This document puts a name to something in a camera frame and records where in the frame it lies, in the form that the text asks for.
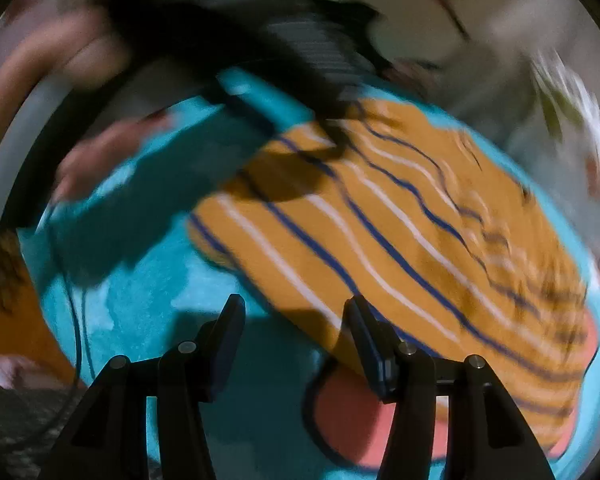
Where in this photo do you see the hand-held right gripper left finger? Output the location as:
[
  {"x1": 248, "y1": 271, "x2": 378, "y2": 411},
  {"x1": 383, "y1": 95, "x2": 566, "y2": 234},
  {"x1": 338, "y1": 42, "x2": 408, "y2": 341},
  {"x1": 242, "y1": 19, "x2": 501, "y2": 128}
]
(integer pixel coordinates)
[{"x1": 37, "y1": 294, "x2": 247, "y2": 480}]

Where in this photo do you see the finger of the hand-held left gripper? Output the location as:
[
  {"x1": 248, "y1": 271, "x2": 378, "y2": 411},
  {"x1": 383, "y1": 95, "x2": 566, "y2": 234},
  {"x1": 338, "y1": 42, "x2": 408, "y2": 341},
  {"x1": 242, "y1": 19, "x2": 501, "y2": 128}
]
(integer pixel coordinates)
[
  {"x1": 324, "y1": 94, "x2": 357, "y2": 162},
  {"x1": 206, "y1": 84, "x2": 277, "y2": 137}
]

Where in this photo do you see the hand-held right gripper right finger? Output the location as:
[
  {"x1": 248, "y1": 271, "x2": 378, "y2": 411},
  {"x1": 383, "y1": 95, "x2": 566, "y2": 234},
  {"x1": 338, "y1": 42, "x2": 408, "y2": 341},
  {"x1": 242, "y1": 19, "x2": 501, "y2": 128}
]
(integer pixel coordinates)
[{"x1": 344, "y1": 296, "x2": 556, "y2": 480}]

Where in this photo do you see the yellow striped sweater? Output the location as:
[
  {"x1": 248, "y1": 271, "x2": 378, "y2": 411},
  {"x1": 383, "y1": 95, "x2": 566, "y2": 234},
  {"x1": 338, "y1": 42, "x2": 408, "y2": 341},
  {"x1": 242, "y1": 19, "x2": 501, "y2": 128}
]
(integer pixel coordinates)
[{"x1": 187, "y1": 97, "x2": 598, "y2": 456}]

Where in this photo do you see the person's left forearm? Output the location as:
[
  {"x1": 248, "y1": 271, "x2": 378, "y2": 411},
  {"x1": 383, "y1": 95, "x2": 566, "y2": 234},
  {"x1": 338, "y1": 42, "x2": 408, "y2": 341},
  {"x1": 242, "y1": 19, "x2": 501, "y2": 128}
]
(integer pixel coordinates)
[{"x1": 0, "y1": 10, "x2": 133, "y2": 133}]

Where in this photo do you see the person's left hand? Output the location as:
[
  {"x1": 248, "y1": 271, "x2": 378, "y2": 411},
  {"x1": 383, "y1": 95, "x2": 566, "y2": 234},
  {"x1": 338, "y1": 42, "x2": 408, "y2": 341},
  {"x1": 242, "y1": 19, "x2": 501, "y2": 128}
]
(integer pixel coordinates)
[{"x1": 54, "y1": 111, "x2": 174, "y2": 204}]

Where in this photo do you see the teal printed blanket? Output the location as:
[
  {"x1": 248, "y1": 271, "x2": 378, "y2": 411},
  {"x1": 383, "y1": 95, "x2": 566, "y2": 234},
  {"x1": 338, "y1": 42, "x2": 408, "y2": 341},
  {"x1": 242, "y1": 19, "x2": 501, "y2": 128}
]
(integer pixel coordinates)
[{"x1": 17, "y1": 67, "x2": 600, "y2": 480}]

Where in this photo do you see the orange cloth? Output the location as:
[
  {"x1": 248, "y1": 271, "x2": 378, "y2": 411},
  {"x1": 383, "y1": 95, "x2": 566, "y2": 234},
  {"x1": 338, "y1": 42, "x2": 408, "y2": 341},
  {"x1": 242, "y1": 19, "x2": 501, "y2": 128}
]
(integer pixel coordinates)
[{"x1": 7, "y1": 260, "x2": 78, "y2": 386}]

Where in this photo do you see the dark grey cloth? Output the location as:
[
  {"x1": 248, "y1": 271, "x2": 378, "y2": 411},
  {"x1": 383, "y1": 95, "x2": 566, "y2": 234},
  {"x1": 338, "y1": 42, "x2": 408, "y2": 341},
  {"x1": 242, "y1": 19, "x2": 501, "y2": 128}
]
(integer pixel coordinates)
[{"x1": 0, "y1": 377, "x2": 83, "y2": 480}]

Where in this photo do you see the floral pillow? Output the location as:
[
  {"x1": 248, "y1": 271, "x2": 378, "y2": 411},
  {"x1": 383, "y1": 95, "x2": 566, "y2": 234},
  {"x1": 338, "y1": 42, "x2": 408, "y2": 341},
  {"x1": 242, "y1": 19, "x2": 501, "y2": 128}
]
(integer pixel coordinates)
[{"x1": 480, "y1": 35, "x2": 600, "y2": 271}]

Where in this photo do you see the grey curved band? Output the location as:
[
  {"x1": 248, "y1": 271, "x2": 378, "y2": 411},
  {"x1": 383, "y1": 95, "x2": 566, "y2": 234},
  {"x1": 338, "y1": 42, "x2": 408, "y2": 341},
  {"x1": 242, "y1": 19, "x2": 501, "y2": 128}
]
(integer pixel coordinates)
[{"x1": 0, "y1": 80, "x2": 68, "y2": 233}]

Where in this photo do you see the black cable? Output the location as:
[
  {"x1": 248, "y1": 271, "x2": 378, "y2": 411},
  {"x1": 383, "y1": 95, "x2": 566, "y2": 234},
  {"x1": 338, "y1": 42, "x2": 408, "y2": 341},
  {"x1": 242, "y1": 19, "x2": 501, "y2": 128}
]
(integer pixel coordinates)
[{"x1": 45, "y1": 200, "x2": 88, "y2": 391}]

